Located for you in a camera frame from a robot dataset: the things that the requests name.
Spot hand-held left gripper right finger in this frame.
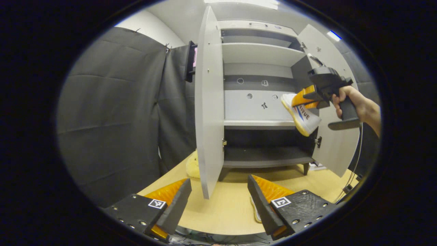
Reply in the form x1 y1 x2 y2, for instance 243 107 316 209
247 175 338 242

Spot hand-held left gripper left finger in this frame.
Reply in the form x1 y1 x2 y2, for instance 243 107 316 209
102 178 192 242

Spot white canvas shoe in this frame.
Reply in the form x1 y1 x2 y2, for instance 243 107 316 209
281 93 322 137
250 196 263 223

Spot grey cabinet door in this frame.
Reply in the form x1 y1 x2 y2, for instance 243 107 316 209
297 24 361 177
195 5 225 200

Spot grey shoe cabinet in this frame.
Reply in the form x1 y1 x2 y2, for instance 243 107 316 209
195 5 361 200

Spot yellow cloth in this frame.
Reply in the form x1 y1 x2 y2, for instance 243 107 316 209
186 150 201 179

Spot large ceiling light panel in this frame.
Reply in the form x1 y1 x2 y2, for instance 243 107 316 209
205 0 279 10

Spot black backdrop cloth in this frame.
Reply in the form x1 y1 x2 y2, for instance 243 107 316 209
57 27 380 207

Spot thin grey cable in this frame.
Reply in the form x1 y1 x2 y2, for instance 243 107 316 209
333 123 364 204

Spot black door handle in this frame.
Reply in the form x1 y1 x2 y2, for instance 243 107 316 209
185 41 198 82

